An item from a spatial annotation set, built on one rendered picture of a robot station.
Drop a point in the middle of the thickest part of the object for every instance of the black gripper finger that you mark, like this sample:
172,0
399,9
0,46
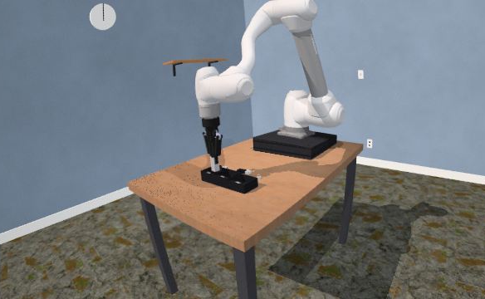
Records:
208,144
217,142

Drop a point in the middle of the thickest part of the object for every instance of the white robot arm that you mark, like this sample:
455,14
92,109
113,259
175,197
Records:
235,84

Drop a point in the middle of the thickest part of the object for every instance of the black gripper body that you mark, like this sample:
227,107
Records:
212,124

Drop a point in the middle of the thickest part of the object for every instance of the black rack of three bins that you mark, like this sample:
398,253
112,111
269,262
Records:
230,179

